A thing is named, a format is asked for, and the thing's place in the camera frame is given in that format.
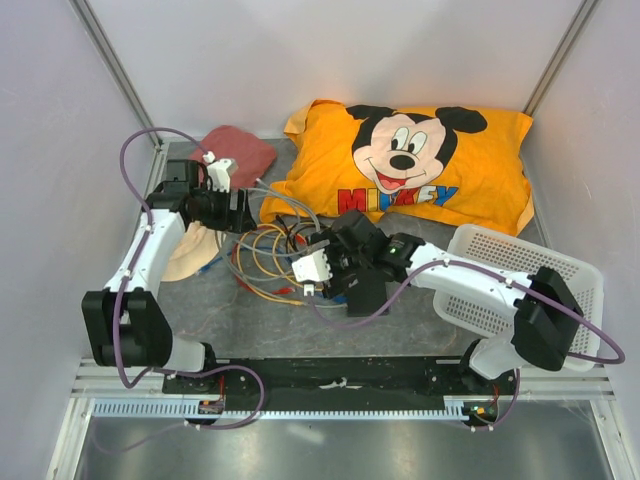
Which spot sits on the grey slotted cable duct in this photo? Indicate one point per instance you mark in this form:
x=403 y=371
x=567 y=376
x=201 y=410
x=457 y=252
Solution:
x=194 y=409

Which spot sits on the red cloth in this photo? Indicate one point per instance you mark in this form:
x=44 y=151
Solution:
x=252 y=155

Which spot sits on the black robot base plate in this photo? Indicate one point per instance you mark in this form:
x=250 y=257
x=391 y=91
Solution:
x=381 y=380

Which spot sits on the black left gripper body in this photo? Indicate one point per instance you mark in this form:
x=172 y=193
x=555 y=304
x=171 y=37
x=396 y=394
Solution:
x=213 y=209

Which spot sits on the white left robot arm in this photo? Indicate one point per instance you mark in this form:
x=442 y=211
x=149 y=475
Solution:
x=124 y=322

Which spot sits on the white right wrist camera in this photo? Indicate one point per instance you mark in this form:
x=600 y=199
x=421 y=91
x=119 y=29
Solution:
x=312 y=269

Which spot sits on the peach bucket hat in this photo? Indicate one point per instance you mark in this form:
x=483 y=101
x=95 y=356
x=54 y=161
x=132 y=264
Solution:
x=197 y=248

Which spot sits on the black network switch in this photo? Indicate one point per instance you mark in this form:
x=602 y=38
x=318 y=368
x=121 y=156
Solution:
x=365 y=291

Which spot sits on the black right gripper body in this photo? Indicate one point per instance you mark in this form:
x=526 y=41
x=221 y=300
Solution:
x=342 y=262

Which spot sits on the orange Mickey Mouse pillow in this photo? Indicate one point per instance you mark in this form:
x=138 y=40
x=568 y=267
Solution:
x=450 y=164

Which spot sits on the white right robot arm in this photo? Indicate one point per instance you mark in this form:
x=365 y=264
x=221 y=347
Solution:
x=546 y=319

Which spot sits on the white plastic basket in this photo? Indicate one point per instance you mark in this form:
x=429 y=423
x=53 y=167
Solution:
x=515 y=258

